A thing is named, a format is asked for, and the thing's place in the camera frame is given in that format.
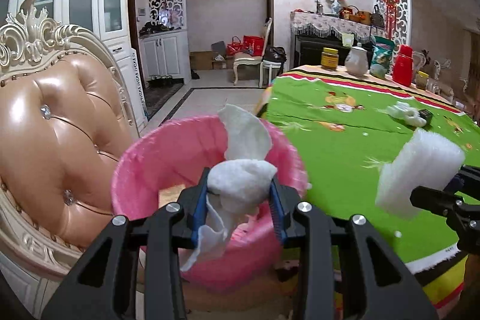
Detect yellow lid jar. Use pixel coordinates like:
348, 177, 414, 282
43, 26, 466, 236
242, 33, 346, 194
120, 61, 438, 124
320, 47, 338, 71

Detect white foam sheet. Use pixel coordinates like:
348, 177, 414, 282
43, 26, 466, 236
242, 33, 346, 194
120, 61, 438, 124
375, 128, 465, 219

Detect green cartoon tablecloth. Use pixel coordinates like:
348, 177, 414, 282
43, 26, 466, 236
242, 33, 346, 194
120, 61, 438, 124
260, 66, 479, 316

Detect cardboard box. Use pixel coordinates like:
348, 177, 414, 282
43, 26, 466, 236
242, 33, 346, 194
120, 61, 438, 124
190, 51, 214, 71

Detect white ceramic teapot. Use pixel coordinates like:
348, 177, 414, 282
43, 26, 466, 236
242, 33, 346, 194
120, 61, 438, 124
345, 46, 369, 77

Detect red gift bags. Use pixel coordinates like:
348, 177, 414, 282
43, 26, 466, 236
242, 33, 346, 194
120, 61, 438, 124
226, 36, 264, 56

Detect cream carved sofa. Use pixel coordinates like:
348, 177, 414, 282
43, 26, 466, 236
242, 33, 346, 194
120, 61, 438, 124
412, 49, 475, 115

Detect white low cabinet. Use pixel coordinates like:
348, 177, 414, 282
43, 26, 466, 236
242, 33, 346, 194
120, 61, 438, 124
139, 29, 191, 84

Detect small tan carton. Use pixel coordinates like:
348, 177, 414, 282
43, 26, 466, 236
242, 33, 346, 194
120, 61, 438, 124
158, 184, 185, 209

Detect tan leather ornate chair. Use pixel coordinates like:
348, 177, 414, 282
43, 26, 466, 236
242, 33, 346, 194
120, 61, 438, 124
1, 0, 138, 280

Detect white stool with bag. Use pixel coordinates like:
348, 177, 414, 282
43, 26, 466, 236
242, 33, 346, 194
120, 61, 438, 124
259, 45, 287, 88

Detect white dining chair far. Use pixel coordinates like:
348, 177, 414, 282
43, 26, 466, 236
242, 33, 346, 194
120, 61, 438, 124
233, 18, 272, 85

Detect pink lined trash bin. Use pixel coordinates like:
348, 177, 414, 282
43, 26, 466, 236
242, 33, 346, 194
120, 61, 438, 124
110, 114, 310, 292

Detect white tissue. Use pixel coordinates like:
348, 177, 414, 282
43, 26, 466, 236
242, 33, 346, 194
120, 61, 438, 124
180, 104, 278, 272

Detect red thermos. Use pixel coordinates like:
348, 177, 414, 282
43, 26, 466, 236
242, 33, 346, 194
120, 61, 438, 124
392, 45, 413, 87

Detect red chinese knot ornament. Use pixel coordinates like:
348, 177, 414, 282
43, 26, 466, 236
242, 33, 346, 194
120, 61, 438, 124
382, 0, 400, 40

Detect white plastic glove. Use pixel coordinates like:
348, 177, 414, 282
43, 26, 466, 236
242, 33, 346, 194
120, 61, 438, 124
385, 101, 427, 127

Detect lace covered sideboard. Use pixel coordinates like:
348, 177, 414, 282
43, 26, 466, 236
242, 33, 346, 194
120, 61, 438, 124
289, 11, 386, 68

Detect small honey jar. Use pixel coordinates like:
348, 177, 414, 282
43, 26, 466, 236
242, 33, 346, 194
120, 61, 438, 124
415, 71, 429, 90

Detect black small box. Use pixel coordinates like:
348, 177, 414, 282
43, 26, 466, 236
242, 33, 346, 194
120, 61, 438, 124
418, 109, 433, 126

